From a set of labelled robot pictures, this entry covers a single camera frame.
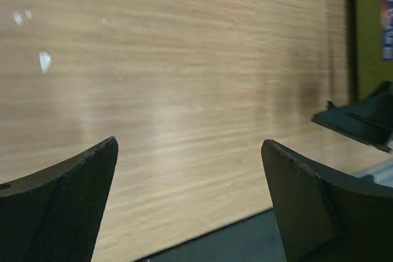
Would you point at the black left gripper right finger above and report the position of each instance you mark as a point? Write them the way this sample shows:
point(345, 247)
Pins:
point(324, 214)

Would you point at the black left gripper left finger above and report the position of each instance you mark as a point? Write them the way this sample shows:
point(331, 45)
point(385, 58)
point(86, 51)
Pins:
point(55, 214)

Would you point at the aluminium front rail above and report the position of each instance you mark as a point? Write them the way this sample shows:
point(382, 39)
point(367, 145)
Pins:
point(380, 173)

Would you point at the olive green plastic bin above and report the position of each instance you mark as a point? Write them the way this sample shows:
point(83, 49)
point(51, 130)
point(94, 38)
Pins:
point(373, 24)

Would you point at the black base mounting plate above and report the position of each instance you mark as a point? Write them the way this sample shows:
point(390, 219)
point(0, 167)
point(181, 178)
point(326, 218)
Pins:
point(255, 238)

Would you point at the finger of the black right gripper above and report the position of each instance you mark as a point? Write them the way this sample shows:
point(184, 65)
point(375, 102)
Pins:
point(368, 121)

